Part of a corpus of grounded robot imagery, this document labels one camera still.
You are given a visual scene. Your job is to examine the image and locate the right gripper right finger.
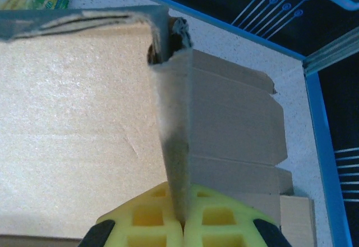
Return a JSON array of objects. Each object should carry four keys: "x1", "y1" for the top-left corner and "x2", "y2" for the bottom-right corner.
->
[{"x1": 183, "y1": 183, "x2": 292, "y2": 247}]

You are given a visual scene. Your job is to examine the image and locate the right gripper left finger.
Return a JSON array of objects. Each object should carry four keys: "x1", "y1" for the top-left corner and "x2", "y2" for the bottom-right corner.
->
[{"x1": 77, "y1": 181, "x2": 185, "y2": 247}]

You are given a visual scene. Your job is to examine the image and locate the large brown cardboard box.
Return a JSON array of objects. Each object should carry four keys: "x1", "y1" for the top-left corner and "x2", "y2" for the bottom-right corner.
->
[{"x1": 190, "y1": 49, "x2": 317, "y2": 247}]

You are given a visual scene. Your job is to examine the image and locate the small brown cardboard box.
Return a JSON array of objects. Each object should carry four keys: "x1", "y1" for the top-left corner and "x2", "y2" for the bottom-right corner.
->
[{"x1": 0, "y1": 5, "x2": 194, "y2": 247}]

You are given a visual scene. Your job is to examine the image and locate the aluminium frame post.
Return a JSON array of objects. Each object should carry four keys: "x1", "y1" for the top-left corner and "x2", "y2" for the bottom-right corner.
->
[{"x1": 302, "y1": 29, "x2": 359, "y2": 76}]

